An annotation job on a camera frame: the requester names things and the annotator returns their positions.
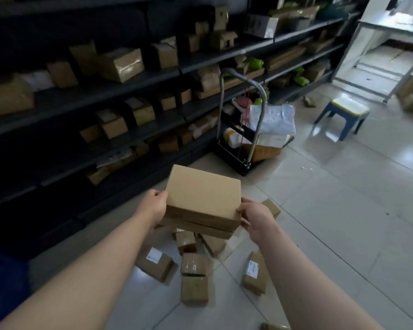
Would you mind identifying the dark metal shelving unit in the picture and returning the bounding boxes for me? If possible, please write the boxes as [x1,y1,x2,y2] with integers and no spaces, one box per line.
[0,0,362,261]

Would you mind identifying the grey carton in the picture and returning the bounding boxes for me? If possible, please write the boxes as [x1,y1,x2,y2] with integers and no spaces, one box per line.
[244,14,279,39]

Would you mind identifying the pink plastic bag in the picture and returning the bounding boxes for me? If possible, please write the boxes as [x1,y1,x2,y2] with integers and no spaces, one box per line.
[235,95,254,113]

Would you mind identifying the rows of shelved cardboard cartons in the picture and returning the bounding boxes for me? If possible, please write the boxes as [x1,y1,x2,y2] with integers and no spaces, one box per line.
[0,1,352,187]

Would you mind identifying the person's right forearm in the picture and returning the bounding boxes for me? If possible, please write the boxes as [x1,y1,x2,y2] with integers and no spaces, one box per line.
[252,231,387,330]

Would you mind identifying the person's right hand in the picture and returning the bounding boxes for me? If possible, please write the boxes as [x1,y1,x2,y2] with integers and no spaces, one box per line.
[237,197,282,245]

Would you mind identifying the brown open carton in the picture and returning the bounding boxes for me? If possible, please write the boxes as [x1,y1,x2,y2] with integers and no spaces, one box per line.
[251,134,294,163]

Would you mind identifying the white packet with orange label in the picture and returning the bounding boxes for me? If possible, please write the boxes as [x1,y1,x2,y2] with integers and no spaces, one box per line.
[223,127,246,150]

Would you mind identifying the thin cardboard box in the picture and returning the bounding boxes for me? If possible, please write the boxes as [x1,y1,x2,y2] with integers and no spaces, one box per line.
[159,216,242,240]

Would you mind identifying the large plain cardboard box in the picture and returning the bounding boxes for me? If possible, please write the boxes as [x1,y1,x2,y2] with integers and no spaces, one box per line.
[165,164,242,233]

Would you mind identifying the scattered small labelled parcels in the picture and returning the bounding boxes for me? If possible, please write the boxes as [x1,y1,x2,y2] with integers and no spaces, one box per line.
[135,198,291,330]

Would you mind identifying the white metal frame table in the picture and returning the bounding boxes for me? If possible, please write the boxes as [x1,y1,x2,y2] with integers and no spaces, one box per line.
[330,0,413,103]

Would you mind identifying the black hand trolley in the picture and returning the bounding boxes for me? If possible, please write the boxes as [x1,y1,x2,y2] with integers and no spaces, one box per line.
[213,69,295,177]

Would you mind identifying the person's left forearm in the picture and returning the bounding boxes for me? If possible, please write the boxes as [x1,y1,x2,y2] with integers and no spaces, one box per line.
[0,209,159,330]

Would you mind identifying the white plastic mailer bag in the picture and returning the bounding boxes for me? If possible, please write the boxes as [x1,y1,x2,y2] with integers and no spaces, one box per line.
[249,104,296,137]

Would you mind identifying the person's left hand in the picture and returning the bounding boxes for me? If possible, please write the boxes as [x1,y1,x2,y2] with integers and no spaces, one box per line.
[136,190,168,231]

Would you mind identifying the person's blue clothing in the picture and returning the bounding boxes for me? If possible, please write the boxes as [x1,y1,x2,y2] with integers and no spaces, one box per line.
[0,248,32,330]

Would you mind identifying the blue stool with white seat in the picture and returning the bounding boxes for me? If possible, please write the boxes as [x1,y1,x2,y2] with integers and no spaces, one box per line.
[314,97,371,141]

